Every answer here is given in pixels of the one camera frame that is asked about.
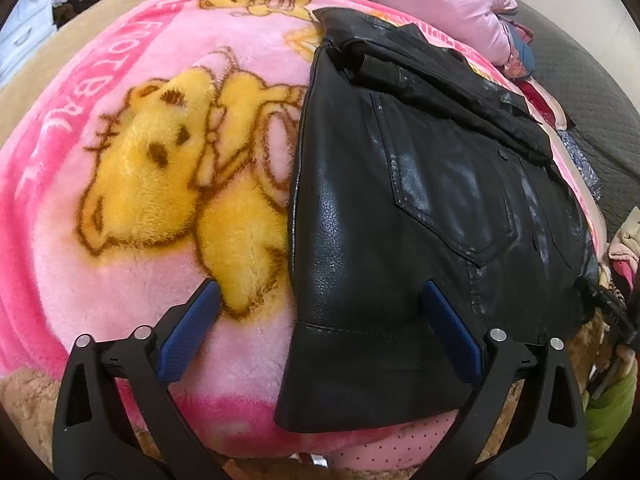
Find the dark clothes pile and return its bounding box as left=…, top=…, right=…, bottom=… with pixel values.
left=52, top=0, right=97, bottom=29

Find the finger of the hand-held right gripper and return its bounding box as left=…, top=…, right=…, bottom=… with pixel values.
left=575, top=276, right=640, bottom=356

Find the beige fleece blanket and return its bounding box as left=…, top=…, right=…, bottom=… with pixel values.
left=0, top=0, right=631, bottom=480

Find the grey quilted bed cover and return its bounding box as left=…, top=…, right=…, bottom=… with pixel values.
left=515, top=0, right=640, bottom=231

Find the pink dotted cloth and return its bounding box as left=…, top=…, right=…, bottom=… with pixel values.
left=295, top=410, right=476, bottom=477

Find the white dresser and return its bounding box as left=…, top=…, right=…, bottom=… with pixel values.
left=0, top=0, right=58, bottom=82

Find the blue patterned cloth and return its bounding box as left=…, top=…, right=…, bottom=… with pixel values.
left=555, top=130, right=602, bottom=202

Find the black leather jacket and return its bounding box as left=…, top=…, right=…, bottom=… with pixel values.
left=274, top=7, right=601, bottom=433

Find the green cloth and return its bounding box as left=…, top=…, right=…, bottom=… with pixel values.
left=582, top=367, right=640, bottom=467

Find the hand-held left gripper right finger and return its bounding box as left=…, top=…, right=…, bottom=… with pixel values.
left=421, top=280, right=588, bottom=480

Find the blue floral pillow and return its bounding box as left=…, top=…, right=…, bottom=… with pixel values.
left=500, top=15, right=537, bottom=81

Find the pink bear printed blanket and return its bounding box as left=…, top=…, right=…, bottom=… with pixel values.
left=0, top=0, right=608, bottom=456

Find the pink quilt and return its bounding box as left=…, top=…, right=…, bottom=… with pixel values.
left=240, top=0, right=518, bottom=64

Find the red and beige pillow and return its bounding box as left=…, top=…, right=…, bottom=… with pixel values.
left=520, top=80, right=564, bottom=129

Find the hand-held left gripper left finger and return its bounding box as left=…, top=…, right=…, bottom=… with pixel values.
left=51, top=279, right=223, bottom=480

